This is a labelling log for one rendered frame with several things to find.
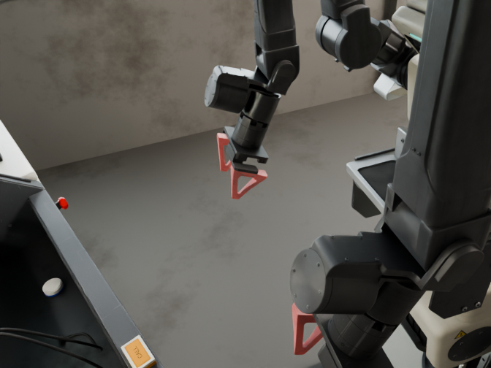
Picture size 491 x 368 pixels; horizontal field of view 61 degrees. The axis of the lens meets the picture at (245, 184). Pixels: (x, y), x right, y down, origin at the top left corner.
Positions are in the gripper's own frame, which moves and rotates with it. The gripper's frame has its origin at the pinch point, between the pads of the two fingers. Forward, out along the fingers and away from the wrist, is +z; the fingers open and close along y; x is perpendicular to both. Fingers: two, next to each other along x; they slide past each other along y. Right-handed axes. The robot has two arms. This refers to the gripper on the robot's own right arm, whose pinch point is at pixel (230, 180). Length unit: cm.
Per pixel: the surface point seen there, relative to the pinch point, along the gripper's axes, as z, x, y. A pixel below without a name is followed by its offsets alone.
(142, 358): 12.4, -16.8, 30.4
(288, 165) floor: 63, 95, -132
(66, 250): 19.2, -27.5, 2.5
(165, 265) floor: 101, 22, -79
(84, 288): 17.6, -24.3, 13.2
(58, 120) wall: 94, -35, -195
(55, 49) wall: 49, -43, -195
